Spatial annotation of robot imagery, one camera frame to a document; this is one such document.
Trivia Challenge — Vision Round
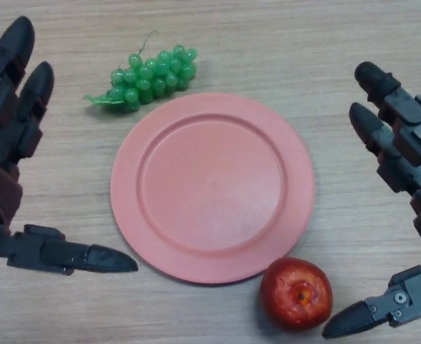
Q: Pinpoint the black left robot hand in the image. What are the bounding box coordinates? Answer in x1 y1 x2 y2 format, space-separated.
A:
0 16 139 284

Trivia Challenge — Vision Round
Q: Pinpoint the green grape bunch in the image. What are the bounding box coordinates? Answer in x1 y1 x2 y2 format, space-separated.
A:
83 30 199 114

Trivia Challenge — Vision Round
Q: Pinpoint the red apple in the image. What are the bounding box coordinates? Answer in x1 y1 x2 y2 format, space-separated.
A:
260 257 334 331

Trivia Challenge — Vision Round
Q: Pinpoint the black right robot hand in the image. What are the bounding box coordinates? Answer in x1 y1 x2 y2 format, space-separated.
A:
321 61 421 340

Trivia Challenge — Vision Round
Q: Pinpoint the pink round plate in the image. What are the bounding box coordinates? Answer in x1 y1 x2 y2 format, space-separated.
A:
110 92 317 286

